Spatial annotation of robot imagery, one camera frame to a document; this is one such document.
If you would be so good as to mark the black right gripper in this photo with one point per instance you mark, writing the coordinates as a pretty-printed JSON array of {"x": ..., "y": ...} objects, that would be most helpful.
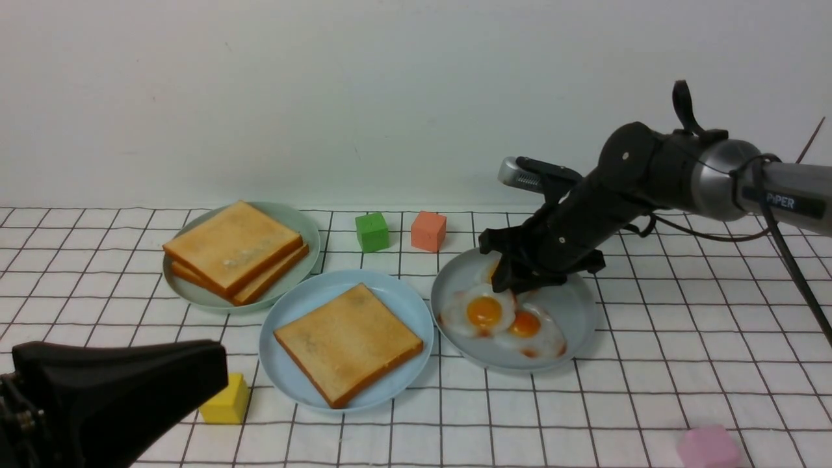
[{"x": 563, "y": 236}]

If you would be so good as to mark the fried egg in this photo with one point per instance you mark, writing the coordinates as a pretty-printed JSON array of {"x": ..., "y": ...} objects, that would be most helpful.
[
  {"x": 533, "y": 334},
  {"x": 478, "y": 312},
  {"x": 486, "y": 273}
]

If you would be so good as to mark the toast slice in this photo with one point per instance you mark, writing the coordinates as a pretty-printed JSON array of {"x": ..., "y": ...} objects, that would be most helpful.
[
  {"x": 348, "y": 344},
  {"x": 230, "y": 249},
  {"x": 256, "y": 288}
]

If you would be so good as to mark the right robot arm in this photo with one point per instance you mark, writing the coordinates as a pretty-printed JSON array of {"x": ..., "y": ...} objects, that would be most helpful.
[{"x": 641, "y": 171}]

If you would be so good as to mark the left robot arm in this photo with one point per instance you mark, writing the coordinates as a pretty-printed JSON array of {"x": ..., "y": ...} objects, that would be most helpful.
[{"x": 72, "y": 406}]

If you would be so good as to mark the grey egg plate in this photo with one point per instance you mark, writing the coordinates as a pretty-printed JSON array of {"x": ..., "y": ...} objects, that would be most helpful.
[{"x": 571, "y": 305}]

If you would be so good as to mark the orange foam cube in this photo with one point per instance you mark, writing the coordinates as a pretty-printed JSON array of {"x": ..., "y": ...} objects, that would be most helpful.
[{"x": 428, "y": 231}]

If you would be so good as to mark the checkered white tablecloth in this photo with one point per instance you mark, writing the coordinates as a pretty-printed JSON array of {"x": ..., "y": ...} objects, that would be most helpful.
[{"x": 692, "y": 332}]

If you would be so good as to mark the green foam cube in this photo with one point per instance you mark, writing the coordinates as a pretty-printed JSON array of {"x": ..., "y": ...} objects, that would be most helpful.
[{"x": 372, "y": 232}]

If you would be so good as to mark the pink foam cube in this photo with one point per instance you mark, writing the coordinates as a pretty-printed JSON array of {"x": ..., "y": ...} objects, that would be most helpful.
[{"x": 708, "y": 446}]

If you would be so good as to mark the light blue centre plate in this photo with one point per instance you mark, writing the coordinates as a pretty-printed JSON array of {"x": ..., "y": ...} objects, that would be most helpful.
[{"x": 398, "y": 296}]

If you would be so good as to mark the grey-green bread plate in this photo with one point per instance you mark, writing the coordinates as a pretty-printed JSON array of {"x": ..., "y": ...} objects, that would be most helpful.
[{"x": 207, "y": 301}]

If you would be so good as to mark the yellow foam cube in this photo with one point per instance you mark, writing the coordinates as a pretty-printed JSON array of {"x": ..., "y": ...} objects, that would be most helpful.
[{"x": 230, "y": 405}]

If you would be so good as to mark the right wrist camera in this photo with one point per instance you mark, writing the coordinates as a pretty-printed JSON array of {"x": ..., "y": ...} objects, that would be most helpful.
[{"x": 539, "y": 177}]

